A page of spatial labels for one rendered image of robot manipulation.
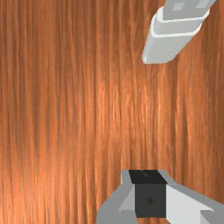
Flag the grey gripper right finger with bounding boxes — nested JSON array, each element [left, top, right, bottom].
[[147, 169, 224, 224]]

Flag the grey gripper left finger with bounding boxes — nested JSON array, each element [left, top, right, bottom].
[[95, 169, 151, 224]]

